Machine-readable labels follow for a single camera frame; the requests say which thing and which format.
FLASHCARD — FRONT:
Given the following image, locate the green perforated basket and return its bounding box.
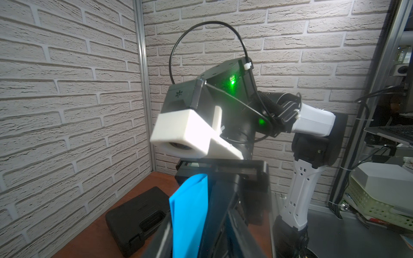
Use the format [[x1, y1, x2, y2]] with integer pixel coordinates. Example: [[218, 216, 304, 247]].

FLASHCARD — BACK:
[[343, 178, 413, 231]]

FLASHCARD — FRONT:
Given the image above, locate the black plastic case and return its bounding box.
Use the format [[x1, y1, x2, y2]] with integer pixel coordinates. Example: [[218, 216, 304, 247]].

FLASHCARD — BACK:
[[105, 187, 170, 258]]

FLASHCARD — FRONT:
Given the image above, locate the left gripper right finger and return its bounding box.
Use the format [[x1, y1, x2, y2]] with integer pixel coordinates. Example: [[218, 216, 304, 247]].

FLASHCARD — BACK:
[[225, 209, 266, 258]]

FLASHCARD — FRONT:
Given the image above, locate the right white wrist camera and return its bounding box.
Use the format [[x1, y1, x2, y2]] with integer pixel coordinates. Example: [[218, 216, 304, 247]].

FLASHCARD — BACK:
[[150, 79, 244, 160]]

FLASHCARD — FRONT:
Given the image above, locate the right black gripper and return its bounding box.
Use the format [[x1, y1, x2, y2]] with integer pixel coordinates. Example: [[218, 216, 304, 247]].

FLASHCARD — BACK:
[[175, 159, 270, 258]]

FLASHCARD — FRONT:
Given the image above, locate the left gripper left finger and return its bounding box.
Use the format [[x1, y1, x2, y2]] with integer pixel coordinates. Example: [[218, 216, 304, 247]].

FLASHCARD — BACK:
[[142, 212, 173, 258]]

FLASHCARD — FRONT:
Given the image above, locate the blue square paper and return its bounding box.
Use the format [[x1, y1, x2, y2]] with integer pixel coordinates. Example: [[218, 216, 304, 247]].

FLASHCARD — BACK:
[[170, 174, 209, 258]]

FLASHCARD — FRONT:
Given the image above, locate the white box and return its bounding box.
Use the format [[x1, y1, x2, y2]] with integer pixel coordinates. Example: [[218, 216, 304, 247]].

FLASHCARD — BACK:
[[351, 162, 413, 217]]

